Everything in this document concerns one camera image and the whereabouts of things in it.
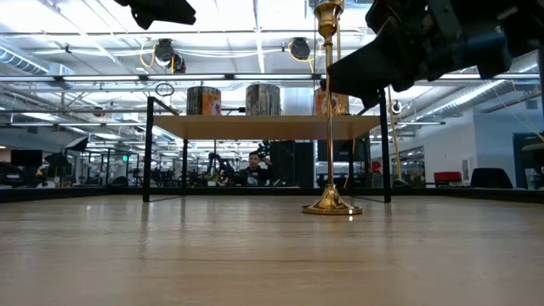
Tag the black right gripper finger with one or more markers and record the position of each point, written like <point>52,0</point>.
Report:
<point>374,68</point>

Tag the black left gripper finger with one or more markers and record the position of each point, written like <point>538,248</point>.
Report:
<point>163,10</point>

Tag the plain corrugated metal can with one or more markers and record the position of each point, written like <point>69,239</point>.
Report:
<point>263,100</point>

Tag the black background robot arm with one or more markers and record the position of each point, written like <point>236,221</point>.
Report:
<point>217,163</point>

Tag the black ceiling spotlight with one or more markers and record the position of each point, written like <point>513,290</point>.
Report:
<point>164,51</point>
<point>300,48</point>

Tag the black round hanging device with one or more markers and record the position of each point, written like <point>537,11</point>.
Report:
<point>395,107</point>

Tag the black cabinet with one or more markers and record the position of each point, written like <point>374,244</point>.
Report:
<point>293,163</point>

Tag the red chair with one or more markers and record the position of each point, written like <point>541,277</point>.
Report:
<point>447,176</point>

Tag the tall brass candlestick holder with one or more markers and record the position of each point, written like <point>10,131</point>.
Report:
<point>330,200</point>

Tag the black chair rounded back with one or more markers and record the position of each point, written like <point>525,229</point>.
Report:
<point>491,179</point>

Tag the person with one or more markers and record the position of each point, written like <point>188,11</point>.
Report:
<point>255,174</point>

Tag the black monitor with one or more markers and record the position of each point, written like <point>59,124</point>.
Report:
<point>26,157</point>

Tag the dark low chair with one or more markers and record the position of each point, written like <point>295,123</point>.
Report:
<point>10,175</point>

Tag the wooden shelf black metal frame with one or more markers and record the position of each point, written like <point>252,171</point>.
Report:
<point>263,127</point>

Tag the black table edge rail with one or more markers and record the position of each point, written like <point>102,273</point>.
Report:
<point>467,194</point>

